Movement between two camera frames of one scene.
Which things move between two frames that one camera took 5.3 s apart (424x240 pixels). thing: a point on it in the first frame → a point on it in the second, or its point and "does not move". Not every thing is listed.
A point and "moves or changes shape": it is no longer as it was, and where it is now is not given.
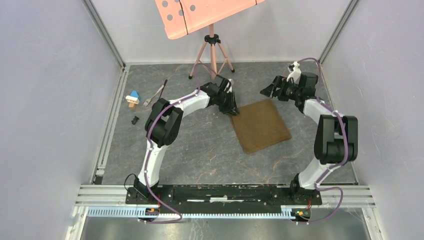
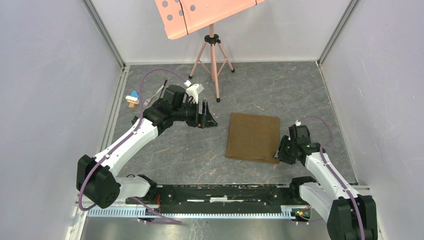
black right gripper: (280, 82) → (279, 152)
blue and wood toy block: (133, 99) does not move
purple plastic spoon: (165, 83) does not move
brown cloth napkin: (259, 125) moves or changes shape
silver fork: (147, 101) does not move
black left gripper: (232, 109) → (204, 120)
